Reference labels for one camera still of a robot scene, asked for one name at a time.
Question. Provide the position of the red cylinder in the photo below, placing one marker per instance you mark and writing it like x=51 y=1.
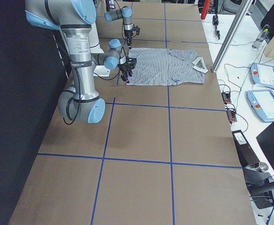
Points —
x=205 y=9

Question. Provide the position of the navy white striped polo shirt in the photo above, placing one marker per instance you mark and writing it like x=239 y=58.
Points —
x=166 y=67

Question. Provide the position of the black tripod pole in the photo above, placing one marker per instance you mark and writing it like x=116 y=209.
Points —
x=216 y=19

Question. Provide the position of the blue teach pendant far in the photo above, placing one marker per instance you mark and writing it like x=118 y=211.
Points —
x=262 y=74

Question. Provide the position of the black box with label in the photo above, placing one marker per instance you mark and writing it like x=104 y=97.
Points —
x=245 y=152

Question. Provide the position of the blue teach pendant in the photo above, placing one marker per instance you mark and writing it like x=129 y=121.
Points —
x=262 y=74
x=262 y=102

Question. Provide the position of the aluminium frame post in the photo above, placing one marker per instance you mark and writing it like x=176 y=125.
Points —
x=245 y=5

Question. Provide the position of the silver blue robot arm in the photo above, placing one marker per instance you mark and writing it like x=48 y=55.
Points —
x=76 y=20
x=114 y=12

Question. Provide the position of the grey USB hub orange ports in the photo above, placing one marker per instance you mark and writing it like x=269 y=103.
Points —
x=226 y=97

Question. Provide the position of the blue teach pendant near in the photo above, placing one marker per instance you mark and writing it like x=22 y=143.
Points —
x=262 y=102

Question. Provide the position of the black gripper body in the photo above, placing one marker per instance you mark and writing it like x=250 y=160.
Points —
x=125 y=68
x=128 y=37

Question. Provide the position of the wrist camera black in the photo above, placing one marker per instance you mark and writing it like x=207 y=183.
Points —
x=136 y=29

